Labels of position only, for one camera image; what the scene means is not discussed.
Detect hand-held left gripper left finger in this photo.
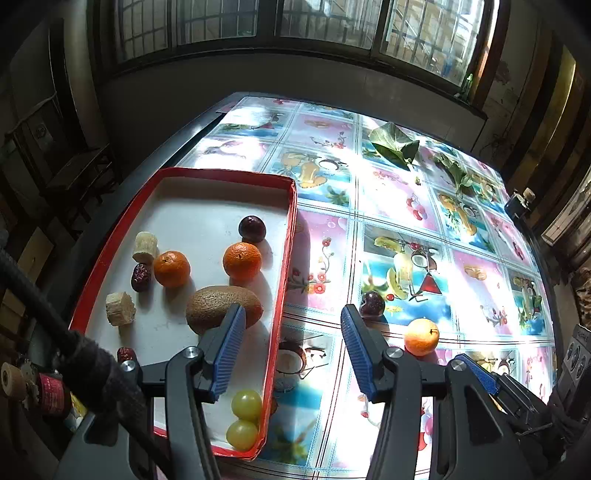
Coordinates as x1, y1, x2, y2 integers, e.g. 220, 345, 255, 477
55, 304, 247, 480

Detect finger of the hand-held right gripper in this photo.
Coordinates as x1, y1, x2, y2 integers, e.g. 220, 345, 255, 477
456, 353, 546, 431

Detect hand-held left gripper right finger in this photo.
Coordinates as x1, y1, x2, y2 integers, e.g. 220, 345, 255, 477
341, 304, 522, 480

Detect dark red plum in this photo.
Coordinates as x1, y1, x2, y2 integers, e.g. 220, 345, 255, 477
238, 215, 267, 244
360, 291, 386, 320

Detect orange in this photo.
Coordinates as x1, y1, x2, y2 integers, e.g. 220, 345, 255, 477
222, 242, 263, 283
404, 318, 440, 357
153, 250, 191, 289

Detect red-rimmed white tray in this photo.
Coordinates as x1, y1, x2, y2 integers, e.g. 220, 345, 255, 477
68, 167, 298, 462

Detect brown kiwi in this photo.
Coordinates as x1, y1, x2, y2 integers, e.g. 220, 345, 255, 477
185, 285, 264, 337

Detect fruit print tablecloth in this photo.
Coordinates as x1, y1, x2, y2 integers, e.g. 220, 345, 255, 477
178, 95, 557, 480

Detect peeled banana piece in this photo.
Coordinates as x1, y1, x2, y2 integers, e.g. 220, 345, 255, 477
105, 292, 137, 328
132, 232, 159, 265

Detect patterned sofa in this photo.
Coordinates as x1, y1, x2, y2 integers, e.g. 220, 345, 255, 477
570, 268, 591, 333

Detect stained glass doors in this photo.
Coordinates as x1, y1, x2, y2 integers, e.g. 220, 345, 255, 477
540, 180, 591, 250

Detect dark bottle with cork stopper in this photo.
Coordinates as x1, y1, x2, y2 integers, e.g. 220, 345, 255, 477
504, 188, 536, 222
0, 362, 88, 432

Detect curled green leaf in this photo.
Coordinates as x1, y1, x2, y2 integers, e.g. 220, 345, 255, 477
374, 138, 421, 172

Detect bunch of green leaves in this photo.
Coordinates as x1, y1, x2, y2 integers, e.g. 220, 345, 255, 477
434, 152, 476, 197

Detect large green leaf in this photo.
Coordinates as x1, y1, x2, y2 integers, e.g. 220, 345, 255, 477
369, 121, 411, 160

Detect dark wooden chair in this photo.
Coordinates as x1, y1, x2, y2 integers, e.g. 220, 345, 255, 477
4, 92, 121, 222

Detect wooden cabinet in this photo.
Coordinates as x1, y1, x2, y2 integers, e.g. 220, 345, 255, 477
508, 32, 591, 195

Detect barred window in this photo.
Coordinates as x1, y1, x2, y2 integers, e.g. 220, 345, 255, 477
92, 0, 504, 93

